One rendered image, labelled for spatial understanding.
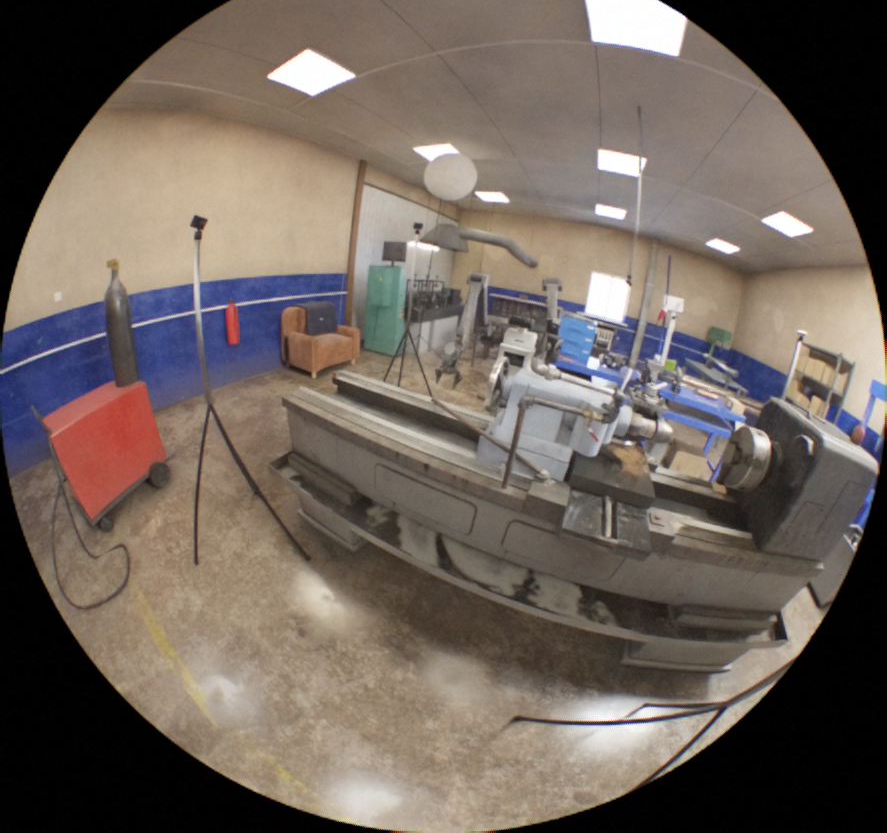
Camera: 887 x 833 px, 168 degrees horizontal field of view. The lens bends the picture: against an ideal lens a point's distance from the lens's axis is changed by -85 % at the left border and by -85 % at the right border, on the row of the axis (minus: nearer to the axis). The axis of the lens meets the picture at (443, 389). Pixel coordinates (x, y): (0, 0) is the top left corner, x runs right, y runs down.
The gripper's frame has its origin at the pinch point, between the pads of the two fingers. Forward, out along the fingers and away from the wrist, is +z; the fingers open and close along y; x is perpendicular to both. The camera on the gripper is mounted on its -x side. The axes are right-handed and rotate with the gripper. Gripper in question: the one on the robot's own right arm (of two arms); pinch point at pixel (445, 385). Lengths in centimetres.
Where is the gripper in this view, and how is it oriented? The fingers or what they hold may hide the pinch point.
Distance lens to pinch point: 159.0
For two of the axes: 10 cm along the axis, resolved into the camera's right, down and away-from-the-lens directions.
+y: 8.9, 2.7, -3.8
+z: -3.2, 9.4, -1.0
